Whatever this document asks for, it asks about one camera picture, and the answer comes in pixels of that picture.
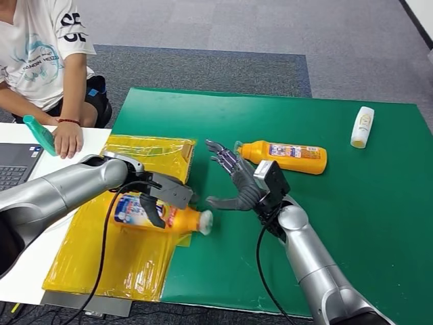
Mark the green table mat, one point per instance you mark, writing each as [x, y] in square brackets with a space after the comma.
[338, 202]

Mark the grey board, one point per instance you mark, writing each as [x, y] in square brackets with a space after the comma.
[101, 307]

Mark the small white bottle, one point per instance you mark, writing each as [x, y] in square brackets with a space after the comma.
[362, 128]

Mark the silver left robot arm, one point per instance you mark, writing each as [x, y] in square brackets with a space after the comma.
[50, 197]

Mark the person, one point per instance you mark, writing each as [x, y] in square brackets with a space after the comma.
[34, 54]

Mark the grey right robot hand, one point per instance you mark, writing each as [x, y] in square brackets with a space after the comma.
[244, 184]

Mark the dark grey laptop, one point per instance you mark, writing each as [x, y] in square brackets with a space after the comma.
[13, 166]

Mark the person's left hand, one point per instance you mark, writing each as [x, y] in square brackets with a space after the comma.
[67, 139]

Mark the small yellow strip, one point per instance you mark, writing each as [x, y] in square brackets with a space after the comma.
[15, 308]

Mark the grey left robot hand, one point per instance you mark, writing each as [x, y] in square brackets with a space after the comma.
[169, 190]

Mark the teal plastic bottle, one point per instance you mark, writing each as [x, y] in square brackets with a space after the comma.
[41, 134]

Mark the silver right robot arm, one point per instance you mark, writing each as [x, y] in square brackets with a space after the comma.
[311, 260]

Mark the yellow plastic bag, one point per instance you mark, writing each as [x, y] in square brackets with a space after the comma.
[135, 269]

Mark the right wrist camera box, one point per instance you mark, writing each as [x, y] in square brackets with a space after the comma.
[270, 184]

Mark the person's left forearm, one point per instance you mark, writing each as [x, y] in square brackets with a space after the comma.
[72, 85]

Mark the orange bottle with cap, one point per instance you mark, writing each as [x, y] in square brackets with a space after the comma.
[287, 157]
[182, 220]

